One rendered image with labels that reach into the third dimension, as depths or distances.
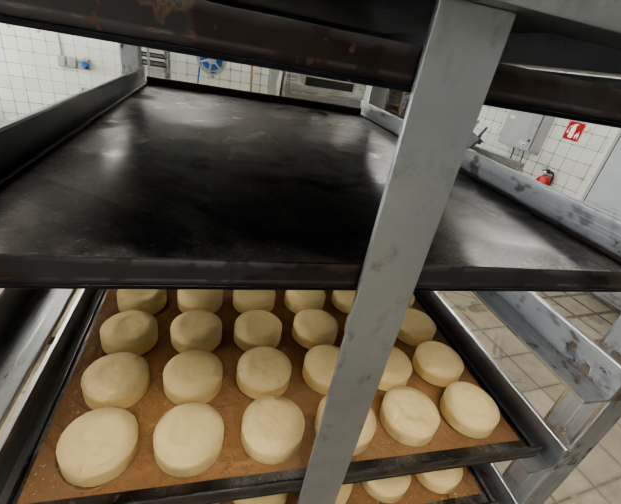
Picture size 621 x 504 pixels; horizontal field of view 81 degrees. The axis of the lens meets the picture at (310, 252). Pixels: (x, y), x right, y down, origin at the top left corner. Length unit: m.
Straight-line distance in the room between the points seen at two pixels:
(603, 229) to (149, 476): 0.38
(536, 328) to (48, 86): 6.05
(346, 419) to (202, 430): 0.12
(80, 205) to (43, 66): 5.89
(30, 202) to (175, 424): 0.18
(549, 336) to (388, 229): 0.25
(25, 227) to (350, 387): 0.19
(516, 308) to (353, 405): 0.23
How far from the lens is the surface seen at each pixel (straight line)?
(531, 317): 0.40
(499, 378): 0.44
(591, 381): 0.37
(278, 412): 0.32
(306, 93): 5.14
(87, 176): 0.28
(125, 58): 0.75
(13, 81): 6.24
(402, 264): 0.17
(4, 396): 0.27
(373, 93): 0.79
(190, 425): 0.31
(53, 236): 0.21
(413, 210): 0.16
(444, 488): 0.45
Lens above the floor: 1.77
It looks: 29 degrees down
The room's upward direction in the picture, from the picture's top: 11 degrees clockwise
